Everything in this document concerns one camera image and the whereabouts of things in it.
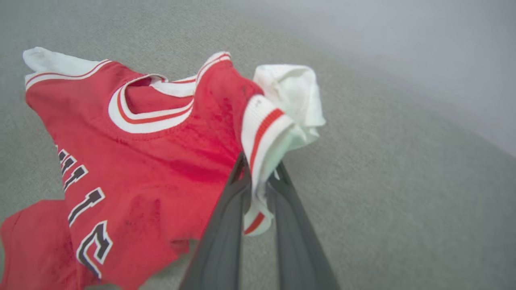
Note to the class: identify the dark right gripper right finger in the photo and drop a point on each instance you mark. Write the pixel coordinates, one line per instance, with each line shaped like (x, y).
(298, 249)

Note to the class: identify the grey fabric sofa cushion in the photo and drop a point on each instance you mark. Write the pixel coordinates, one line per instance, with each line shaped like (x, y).
(403, 201)

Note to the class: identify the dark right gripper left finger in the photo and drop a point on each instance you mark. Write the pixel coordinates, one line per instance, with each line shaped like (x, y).
(219, 249)

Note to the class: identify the red and white basketball jersey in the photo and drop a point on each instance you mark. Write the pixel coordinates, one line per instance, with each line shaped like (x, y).
(161, 161)

